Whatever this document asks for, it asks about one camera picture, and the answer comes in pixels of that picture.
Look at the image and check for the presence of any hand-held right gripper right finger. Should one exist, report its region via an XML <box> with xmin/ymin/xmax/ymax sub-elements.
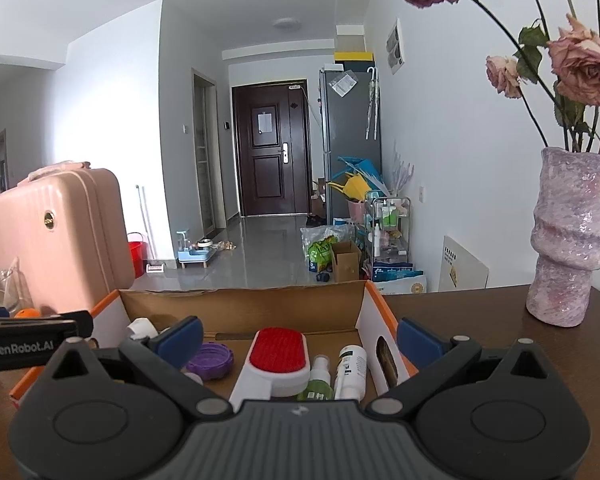
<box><xmin>370</xmin><ymin>317</ymin><xmax>556</xmax><ymax>418</ymax></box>

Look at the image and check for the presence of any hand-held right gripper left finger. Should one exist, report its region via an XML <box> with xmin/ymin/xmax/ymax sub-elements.
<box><xmin>45</xmin><ymin>316</ymin><xmax>233</xmax><ymax>422</ymax></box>

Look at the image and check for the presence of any purple scalloped jar lid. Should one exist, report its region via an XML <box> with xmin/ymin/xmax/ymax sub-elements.
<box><xmin>185</xmin><ymin>342</ymin><xmax>234</xmax><ymax>383</ymax></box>

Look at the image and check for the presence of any white tape roll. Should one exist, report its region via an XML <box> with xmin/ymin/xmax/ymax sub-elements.
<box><xmin>126</xmin><ymin>317</ymin><xmax>160</xmax><ymax>341</ymax></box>

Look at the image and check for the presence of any white plastic bottle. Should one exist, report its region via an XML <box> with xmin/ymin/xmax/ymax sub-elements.
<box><xmin>334</xmin><ymin>345</ymin><xmax>368</xmax><ymax>401</ymax></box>

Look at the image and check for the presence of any white red lint brush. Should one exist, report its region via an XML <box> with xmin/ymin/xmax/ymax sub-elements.
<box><xmin>228</xmin><ymin>327</ymin><xmax>312</xmax><ymax>411</ymax></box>

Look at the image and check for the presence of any green spray bottle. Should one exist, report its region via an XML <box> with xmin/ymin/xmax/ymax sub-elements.
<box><xmin>296</xmin><ymin>354</ymin><xmax>335</xmax><ymax>402</ymax></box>

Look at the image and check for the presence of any red cardboard box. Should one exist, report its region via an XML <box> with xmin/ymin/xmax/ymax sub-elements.
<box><xmin>10</xmin><ymin>280</ymin><xmax>418</xmax><ymax>413</ymax></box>

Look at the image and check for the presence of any clear glass pitcher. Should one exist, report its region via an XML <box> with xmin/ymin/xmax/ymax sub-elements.
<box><xmin>0</xmin><ymin>257</ymin><xmax>21</xmax><ymax>316</ymax></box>

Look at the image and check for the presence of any blue white carton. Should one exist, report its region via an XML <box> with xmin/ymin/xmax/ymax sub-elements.
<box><xmin>371</xmin><ymin>260</ymin><xmax>427</xmax><ymax>295</ymax></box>

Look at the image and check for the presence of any pink hard suitcase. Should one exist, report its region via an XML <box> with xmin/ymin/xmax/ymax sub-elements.
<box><xmin>0</xmin><ymin>161</ymin><xmax>136</xmax><ymax>316</ymax></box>

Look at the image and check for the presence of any white mop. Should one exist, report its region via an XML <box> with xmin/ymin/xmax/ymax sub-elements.
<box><xmin>136</xmin><ymin>185</ymin><xmax>166</xmax><ymax>273</ymax></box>

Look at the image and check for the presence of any red plastic bucket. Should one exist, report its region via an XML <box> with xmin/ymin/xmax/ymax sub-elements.
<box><xmin>128</xmin><ymin>241</ymin><xmax>145</xmax><ymax>278</ymax></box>

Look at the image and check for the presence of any blue pet water fountain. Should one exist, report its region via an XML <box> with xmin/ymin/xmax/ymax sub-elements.
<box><xmin>176</xmin><ymin>230</ymin><xmax>216</xmax><ymax>267</ymax></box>

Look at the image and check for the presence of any white leaning board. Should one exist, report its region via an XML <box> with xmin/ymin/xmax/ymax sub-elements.
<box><xmin>439</xmin><ymin>235</ymin><xmax>490</xmax><ymax>292</ymax></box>

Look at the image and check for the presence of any open brown cardboard box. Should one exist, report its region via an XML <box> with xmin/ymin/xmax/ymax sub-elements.
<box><xmin>330</xmin><ymin>241</ymin><xmax>362</xmax><ymax>283</ymax></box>

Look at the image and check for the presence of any plastic bag with green pack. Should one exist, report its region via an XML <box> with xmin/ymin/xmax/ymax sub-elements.
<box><xmin>300</xmin><ymin>225</ymin><xmax>353</xmax><ymax>273</ymax></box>

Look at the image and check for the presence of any yellow plastic stool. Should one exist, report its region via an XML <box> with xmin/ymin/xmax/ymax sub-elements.
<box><xmin>328</xmin><ymin>172</ymin><xmax>376</xmax><ymax>201</ymax></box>

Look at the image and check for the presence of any pale dried branch decoration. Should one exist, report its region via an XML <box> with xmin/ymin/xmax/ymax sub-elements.
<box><xmin>390</xmin><ymin>140</ymin><xmax>421</xmax><ymax>196</ymax></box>

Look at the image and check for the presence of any lilac textured vase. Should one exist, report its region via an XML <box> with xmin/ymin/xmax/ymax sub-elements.
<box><xmin>526</xmin><ymin>146</ymin><xmax>600</xmax><ymax>328</ymax></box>

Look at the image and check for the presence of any small brown cardboard box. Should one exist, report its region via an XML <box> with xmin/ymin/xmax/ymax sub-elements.
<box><xmin>311</xmin><ymin>178</ymin><xmax>328</xmax><ymax>216</ymax></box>

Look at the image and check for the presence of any glass panel interior door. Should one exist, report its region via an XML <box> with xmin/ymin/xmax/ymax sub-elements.
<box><xmin>193</xmin><ymin>71</ymin><xmax>218</xmax><ymax>235</ymax></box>

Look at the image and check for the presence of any blue plastic stool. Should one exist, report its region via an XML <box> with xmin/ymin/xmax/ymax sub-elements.
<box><xmin>336</xmin><ymin>156</ymin><xmax>383</xmax><ymax>196</ymax></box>

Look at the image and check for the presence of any dark brown entrance door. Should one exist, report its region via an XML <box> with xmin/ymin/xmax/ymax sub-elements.
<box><xmin>231</xmin><ymin>80</ymin><xmax>313</xmax><ymax>218</ymax></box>

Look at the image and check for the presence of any grey refrigerator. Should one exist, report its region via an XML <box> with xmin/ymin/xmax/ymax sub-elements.
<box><xmin>319</xmin><ymin>66</ymin><xmax>382</xmax><ymax>226</ymax></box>

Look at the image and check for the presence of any white folded umbrella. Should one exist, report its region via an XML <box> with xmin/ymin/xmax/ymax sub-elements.
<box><xmin>365</xmin><ymin>65</ymin><xmax>382</xmax><ymax>141</ymax></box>

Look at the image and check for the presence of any clear plastic document bag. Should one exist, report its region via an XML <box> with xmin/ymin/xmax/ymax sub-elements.
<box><xmin>330</xmin><ymin>72</ymin><xmax>358</xmax><ymax>97</ymax></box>

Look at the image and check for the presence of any yellow black flat box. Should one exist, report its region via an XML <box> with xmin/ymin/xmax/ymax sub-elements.
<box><xmin>334</xmin><ymin>51</ymin><xmax>376</xmax><ymax>76</ymax></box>

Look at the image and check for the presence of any dried pink rose bouquet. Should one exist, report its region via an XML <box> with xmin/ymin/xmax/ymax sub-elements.
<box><xmin>384</xmin><ymin>0</ymin><xmax>600</xmax><ymax>161</ymax></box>

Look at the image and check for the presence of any metal wire rack cart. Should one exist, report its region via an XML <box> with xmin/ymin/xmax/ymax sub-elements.
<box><xmin>364</xmin><ymin>196</ymin><xmax>412</xmax><ymax>268</ymax></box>

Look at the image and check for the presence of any grey wall electrical panel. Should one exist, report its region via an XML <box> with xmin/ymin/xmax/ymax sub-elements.
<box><xmin>386</xmin><ymin>19</ymin><xmax>406</xmax><ymax>75</ymax></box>

